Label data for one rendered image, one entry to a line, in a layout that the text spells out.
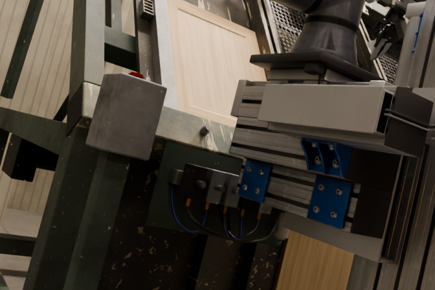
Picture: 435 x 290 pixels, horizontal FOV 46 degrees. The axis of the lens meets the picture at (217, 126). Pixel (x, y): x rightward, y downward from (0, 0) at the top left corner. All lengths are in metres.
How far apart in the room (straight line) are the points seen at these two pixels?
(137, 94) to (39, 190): 3.45
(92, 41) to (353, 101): 0.91
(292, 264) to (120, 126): 1.17
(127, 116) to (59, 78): 3.37
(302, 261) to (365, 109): 1.45
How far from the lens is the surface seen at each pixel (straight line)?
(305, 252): 2.15
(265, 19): 2.13
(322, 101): 0.82
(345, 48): 1.08
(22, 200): 4.55
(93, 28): 1.55
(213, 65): 1.80
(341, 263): 2.32
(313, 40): 1.08
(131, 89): 1.16
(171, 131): 1.44
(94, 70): 1.44
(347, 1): 1.12
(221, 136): 1.55
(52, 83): 4.50
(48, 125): 1.62
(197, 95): 1.65
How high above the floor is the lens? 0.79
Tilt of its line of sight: 4 degrees up
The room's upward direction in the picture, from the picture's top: 14 degrees clockwise
